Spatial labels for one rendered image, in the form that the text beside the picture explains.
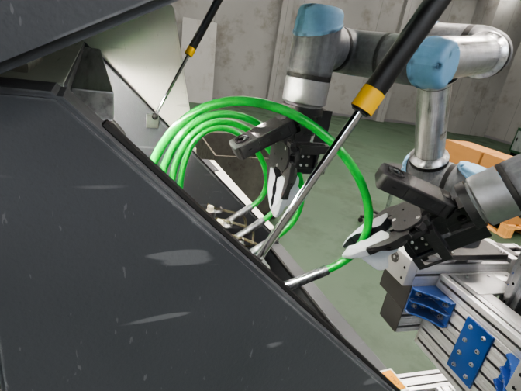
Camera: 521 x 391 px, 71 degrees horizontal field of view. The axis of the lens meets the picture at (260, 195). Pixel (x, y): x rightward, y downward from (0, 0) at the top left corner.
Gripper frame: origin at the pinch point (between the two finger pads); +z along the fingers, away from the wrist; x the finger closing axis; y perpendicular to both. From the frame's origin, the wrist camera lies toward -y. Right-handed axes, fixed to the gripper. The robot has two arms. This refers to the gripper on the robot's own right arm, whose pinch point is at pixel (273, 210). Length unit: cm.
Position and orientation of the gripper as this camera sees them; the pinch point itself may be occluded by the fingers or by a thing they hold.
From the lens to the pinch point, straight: 69.6
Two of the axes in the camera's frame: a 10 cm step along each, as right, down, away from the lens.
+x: -3.8, -3.9, 8.4
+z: -1.5, 9.2, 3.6
